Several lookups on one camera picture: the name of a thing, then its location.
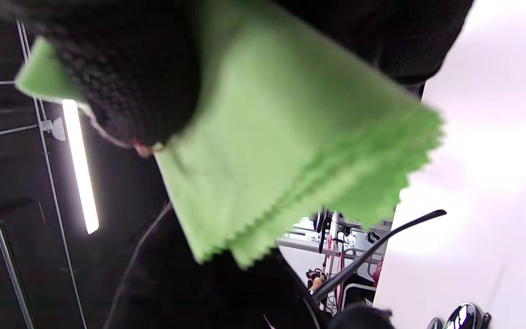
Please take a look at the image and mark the white cart with curved handle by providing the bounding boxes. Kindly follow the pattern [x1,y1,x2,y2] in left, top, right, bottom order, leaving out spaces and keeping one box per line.
[338,282,378,316]

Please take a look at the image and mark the green microfibre cloth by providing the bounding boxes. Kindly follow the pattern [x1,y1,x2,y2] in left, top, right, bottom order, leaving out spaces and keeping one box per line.
[14,0,444,268]

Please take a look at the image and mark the white metal shelf cart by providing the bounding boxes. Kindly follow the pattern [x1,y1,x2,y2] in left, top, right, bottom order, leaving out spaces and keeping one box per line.
[278,218,392,275]

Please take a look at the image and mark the person's left hand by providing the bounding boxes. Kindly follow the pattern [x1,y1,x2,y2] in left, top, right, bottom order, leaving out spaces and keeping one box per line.
[103,201,394,329]

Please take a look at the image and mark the ceiling light strip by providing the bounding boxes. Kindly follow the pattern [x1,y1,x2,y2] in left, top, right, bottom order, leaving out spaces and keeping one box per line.
[61,99,100,235]

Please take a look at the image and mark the person's right hand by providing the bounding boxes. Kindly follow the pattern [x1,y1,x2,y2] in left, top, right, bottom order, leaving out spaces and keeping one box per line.
[0,0,473,148]

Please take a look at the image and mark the black square sunglasses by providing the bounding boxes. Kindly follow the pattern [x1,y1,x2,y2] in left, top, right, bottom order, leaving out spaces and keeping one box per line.
[313,209,447,302]

